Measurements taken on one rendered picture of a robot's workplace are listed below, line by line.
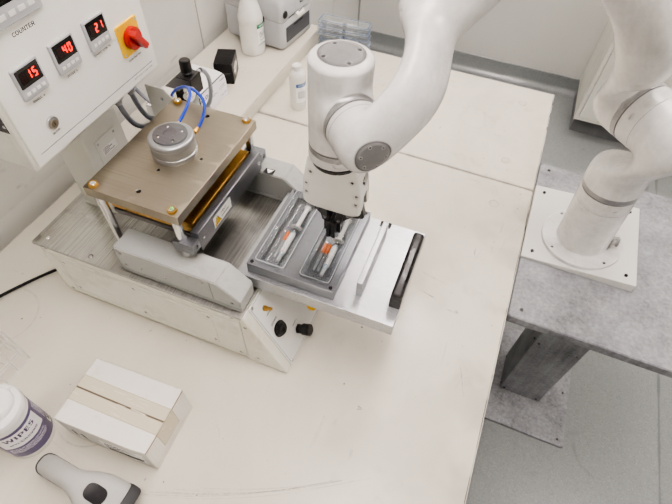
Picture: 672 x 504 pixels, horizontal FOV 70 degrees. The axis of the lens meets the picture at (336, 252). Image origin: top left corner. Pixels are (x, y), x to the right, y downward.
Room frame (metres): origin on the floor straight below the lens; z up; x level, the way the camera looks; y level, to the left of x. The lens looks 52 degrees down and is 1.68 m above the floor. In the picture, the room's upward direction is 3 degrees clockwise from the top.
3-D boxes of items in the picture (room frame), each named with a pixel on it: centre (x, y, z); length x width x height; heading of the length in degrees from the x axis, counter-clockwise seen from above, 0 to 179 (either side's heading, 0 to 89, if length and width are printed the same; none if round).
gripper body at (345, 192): (0.55, 0.01, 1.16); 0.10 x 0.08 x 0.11; 72
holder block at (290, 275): (0.56, 0.05, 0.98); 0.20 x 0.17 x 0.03; 161
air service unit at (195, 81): (0.90, 0.34, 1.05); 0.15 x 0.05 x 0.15; 161
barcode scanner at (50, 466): (0.16, 0.41, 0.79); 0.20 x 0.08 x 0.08; 70
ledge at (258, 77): (1.39, 0.38, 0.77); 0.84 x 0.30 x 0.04; 160
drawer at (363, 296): (0.55, 0.00, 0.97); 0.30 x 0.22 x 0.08; 71
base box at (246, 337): (0.66, 0.28, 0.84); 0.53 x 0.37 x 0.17; 71
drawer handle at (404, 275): (0.50, -0.13, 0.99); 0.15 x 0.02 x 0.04; 161
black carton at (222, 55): (1.38, 0.38, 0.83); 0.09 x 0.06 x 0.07; 1
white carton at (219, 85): (1.20, 0.45, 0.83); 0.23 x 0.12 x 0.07; 160
